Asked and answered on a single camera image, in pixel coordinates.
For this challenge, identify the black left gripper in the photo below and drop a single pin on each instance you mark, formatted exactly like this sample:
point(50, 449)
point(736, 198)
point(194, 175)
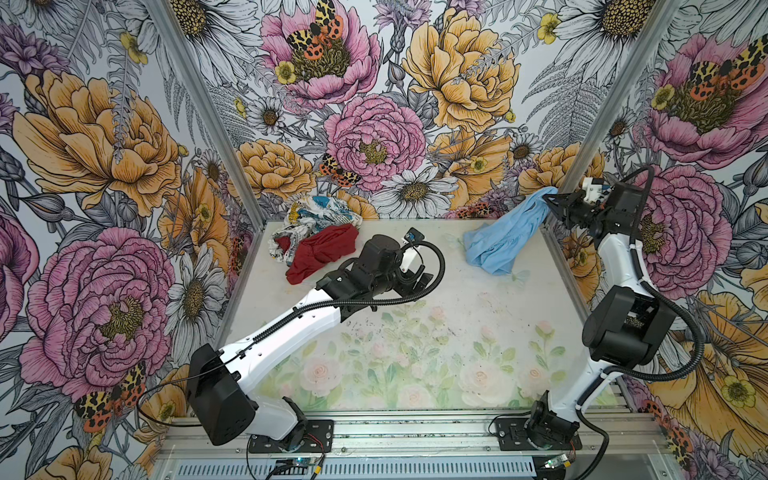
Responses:
point(405, 288)

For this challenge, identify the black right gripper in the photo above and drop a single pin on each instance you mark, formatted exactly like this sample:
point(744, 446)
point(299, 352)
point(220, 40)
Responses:
point(565, 205)

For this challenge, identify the light blue mesh cloth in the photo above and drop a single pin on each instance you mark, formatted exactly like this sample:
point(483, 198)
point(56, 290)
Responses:
point(495, 246)

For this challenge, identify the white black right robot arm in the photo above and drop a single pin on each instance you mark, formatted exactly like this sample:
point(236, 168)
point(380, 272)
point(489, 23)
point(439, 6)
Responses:
point(628, 325)

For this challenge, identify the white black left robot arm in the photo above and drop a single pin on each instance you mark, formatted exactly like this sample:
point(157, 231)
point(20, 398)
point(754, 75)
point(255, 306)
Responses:
point(219, 387)

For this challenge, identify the dark red cloth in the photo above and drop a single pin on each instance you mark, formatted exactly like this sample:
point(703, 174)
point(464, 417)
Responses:
point(306, 251)

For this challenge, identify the white printed newspaper cloth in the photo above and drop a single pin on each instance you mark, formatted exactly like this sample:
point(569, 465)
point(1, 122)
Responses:
point(306, 217)

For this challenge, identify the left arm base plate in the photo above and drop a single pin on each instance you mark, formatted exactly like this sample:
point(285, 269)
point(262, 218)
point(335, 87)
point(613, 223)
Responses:
point(309, 436)

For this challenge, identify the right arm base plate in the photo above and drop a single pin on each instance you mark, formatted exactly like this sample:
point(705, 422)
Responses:
point(524, 434)

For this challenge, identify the aluminium corner post right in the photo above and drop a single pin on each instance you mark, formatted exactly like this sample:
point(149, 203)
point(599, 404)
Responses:
point(659, 20)

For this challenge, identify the aluminium corner post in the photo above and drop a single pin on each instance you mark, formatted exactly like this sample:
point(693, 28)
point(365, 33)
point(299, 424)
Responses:
point(188, 73)
point(659, 20)

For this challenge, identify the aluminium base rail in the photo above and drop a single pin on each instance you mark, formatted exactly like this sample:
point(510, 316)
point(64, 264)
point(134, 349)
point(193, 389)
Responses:
point(430, 445)

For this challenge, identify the aluminium corner post left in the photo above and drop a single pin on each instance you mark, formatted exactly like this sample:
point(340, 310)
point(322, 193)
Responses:
point(188, 73)

